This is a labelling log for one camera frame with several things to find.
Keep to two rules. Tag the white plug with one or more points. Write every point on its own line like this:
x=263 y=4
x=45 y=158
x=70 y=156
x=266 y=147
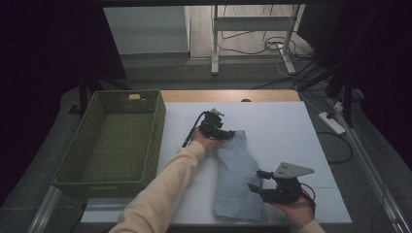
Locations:
x=338 y=106

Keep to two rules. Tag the light grey board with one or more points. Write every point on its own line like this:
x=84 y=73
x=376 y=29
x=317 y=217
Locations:
x=145 y=30

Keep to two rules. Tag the white metal stand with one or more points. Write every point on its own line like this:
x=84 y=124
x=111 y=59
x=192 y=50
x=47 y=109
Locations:
x=249 y=23

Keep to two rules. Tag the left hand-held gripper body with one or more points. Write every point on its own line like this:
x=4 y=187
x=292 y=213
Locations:
x=212 y=126

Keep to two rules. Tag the white power strip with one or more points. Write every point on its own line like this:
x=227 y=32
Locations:
x=332 y=123

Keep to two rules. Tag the aluminium rail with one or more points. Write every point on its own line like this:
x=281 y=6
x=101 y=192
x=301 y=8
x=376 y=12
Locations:
x=372 y=174
x=45 y=210

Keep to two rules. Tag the person's left hand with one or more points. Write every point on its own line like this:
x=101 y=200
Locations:
x=204 y=142

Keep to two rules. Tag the light blue tank top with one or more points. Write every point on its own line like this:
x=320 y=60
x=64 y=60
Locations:
x=236 y=178

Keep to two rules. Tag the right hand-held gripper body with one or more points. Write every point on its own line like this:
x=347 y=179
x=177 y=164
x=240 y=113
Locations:
x=285 y=191

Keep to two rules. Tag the black stand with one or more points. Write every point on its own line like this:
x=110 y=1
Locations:
x=348 y=106
x=83 y=97

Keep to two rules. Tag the person's right hand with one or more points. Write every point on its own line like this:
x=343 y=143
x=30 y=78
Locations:
x=299 y=213

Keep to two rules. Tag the dark curtain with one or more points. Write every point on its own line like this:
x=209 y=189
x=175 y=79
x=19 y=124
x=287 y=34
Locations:
x=388 y=64
x=48 y=48

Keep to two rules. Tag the green woven basket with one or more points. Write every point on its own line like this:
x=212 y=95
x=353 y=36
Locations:
x=113 y=145

